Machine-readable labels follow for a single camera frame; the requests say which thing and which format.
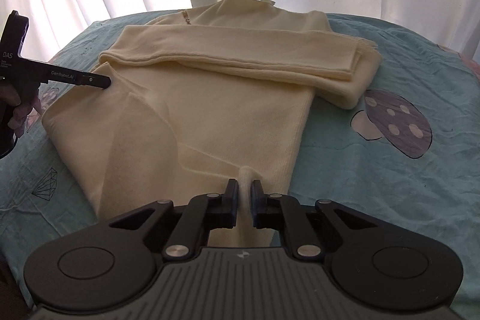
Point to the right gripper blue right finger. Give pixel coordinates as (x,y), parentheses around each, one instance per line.
(284,214)

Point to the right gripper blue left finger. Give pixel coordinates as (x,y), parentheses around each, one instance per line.
(194,221)

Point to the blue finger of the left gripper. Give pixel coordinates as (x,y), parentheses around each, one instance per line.
(43,73)

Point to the cream knit sweater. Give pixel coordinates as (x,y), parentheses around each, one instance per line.
(203,96)

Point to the left hand purple glove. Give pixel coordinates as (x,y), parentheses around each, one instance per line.
(22,109)

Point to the teal mushroom print bedsheet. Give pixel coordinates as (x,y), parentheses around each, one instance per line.
(436,194)

